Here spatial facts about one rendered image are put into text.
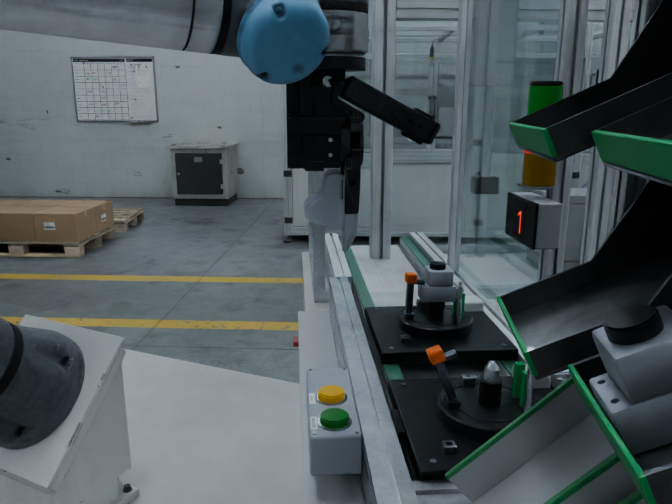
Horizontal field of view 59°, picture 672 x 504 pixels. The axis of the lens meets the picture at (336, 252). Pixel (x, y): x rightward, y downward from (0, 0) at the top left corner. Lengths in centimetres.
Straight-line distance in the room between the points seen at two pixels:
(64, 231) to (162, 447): 504
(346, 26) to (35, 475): 62
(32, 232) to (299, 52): 569
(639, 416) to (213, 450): 74
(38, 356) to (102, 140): 877
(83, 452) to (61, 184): 912
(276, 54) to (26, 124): 956
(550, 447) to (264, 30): 46
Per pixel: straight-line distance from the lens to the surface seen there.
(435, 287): 112
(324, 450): 83
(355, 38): 65
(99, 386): 82
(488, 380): 84
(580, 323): 53
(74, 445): 82
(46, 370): 80
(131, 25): 49
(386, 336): 111
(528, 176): 98
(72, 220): 593
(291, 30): 49
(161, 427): 108
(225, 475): 94
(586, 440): 62
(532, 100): 97
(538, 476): 63
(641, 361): 37
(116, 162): 948
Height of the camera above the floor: 139
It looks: 14 degrees down
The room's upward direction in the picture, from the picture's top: straight up
